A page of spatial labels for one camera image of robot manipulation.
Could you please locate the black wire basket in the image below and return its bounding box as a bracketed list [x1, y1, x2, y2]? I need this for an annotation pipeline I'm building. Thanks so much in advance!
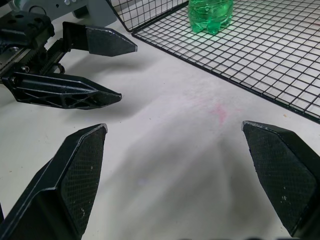
[104, 0, 320, 124]

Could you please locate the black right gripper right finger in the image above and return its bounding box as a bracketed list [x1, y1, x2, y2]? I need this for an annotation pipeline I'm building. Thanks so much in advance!
[240, 120, 320, 240]

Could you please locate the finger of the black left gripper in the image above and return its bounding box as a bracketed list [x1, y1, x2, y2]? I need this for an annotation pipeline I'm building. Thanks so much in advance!
[62, 21, 139, 58]
[1, 71, 123, 111]

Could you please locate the green plastic bottle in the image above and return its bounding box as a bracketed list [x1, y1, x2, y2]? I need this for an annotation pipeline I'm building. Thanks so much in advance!
[187, 0, 235, 34]

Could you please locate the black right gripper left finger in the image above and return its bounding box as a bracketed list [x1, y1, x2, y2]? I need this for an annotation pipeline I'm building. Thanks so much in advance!
[0, 123, 109, 240]

